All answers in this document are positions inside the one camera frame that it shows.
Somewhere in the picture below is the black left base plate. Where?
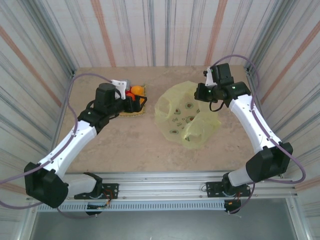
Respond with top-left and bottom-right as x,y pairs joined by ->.
73,183 -> 120,200

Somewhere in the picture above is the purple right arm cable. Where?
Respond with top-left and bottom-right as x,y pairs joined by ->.
211,54 -> 307,215

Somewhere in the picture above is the slotted grey cable duct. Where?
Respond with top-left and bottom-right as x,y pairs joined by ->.
36,200 -> 227,213

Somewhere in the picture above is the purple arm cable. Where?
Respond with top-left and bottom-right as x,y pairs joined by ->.
0,72 -> 113,220
211,54 -> 307,215

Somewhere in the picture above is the yellow avocado print plastic bag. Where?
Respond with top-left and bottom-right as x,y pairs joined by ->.
154,80 -> 222,151

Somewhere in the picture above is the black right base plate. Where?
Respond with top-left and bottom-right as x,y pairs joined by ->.
205,181 -> 252,198

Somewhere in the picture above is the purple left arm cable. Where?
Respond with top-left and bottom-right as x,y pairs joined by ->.
0,72 -> 113,220

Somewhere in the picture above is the orange fruit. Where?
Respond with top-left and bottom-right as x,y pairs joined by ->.
130,85 -> 145,96

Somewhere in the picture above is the aluminium mounting rail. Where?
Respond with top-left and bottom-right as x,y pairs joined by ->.
26,170 -> 300,202

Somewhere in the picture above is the woven straw mat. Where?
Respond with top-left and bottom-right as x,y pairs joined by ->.
117,84 -> 148,118

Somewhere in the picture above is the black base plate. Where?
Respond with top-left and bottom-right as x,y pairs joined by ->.
73,183 -> 120,200
205,181 -> 252,198

